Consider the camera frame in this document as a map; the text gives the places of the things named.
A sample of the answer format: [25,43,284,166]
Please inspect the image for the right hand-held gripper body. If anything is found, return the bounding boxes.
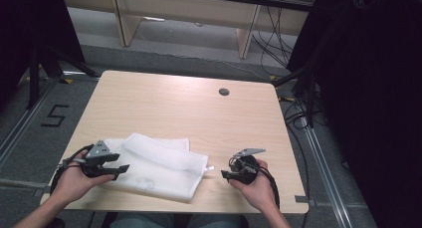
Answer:
[228,147,267,185]

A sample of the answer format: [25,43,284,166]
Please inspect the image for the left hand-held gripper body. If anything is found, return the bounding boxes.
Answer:
[71,139,112,179]

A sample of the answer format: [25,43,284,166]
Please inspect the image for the white mesh bag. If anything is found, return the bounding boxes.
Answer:
[99,132,215,204]

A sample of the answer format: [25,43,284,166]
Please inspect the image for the person's right hand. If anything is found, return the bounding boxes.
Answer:
[228,158,279,213]

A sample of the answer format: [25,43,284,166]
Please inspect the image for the person's left hand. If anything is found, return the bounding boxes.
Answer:
[52,149,115,204]

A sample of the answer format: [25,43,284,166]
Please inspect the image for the grey tape strip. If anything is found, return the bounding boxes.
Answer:
[32,187,52,198]
[294,194,317,208]

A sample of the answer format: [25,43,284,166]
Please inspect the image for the black metal stand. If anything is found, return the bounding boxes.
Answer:
[25,43,102,111]
[272,63,320,128]

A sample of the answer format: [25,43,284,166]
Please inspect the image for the black curtain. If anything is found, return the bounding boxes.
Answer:
[287,0,422,228]
[0,0,86,105]

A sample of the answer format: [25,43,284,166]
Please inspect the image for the light wooden desk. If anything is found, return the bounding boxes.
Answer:
[61,0,320,60]

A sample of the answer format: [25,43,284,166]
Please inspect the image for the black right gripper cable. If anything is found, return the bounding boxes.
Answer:
[247,162,282,211]

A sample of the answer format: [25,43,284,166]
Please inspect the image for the black floor cables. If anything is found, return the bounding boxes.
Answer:
[278,94,317,228]

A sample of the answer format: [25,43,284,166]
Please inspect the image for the metal floor rail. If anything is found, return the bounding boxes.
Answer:
[0,78,60,171]
[298,114,353,228]

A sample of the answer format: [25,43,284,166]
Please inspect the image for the black hanging cables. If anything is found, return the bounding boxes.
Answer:
[251,5,297,71]

